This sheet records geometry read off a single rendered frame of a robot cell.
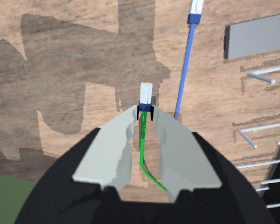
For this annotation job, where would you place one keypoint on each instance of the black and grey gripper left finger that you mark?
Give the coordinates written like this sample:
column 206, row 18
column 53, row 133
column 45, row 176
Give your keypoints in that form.
column 102, row 158

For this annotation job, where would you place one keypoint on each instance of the green cable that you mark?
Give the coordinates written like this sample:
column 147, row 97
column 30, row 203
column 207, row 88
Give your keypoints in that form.
column 143, row 127

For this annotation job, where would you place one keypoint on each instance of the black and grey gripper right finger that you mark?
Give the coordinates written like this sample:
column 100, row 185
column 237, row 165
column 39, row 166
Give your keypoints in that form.
column 188, row 161

